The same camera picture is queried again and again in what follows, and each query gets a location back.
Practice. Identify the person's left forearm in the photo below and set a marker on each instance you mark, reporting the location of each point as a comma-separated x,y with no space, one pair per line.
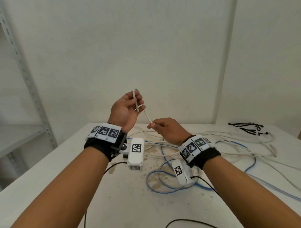
58,192

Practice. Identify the black left wristband with markers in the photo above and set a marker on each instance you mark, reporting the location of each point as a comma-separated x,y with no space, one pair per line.
98,145

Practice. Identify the grey metal shelf rack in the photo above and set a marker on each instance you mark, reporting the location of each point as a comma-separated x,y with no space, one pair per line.
21,138

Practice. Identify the person's left hand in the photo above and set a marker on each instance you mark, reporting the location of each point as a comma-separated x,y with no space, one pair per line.
122,112

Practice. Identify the black right wristband with markers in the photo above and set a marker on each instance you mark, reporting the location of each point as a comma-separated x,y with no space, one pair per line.
209,157

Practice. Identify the person's right hand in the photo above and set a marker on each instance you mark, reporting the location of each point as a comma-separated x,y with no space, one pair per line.
169,130

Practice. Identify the black wristband with markers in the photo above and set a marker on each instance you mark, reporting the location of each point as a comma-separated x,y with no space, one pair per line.
209,157
98,145

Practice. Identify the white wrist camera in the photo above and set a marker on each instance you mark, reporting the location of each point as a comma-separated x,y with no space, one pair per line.
136,162
185,176

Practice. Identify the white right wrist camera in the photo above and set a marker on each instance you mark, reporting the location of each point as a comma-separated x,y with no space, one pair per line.
185,176

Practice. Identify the person's right forearm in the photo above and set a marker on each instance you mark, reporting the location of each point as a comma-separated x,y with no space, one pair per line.
247,195

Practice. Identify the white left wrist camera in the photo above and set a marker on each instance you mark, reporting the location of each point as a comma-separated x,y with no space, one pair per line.
136,162

